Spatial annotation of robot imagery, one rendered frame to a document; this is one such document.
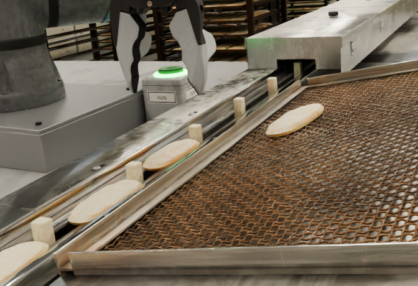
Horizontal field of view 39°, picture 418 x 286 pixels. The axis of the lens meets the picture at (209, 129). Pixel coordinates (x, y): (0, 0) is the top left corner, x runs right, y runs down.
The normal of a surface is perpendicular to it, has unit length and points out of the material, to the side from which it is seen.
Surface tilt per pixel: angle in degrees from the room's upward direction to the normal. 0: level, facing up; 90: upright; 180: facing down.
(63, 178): 0
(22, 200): 0
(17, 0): 95
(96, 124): 90
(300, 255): 90
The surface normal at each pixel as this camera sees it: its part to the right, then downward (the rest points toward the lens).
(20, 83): 0.43, -0.08
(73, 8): 0.41, 0.66
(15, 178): -0.08, -0.96
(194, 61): -0.43, 0.28
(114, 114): 0.88, 0.06
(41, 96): 0.73, 0.15
